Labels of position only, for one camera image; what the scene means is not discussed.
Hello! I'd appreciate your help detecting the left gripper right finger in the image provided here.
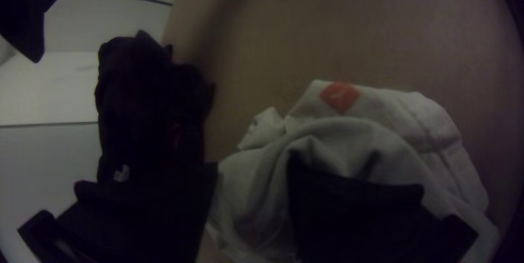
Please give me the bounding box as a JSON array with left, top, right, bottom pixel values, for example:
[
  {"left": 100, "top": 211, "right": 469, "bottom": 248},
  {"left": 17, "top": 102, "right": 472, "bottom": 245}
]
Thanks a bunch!
[{"left": 285, "top": 152, "right": 480, "bottom": 263}]

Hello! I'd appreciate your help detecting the white t-shirt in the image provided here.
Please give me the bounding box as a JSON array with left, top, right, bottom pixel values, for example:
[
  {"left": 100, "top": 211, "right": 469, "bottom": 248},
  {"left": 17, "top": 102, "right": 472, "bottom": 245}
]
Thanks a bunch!
[{"left": 204, "top": 79, "right": 501, "bottom": 263}]

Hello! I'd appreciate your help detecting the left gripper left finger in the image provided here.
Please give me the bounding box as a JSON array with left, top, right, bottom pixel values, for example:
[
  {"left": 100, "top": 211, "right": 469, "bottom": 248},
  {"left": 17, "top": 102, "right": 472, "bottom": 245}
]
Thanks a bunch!
[{"left": 17, "top": 162, "right": 218, "bottom": 263}]

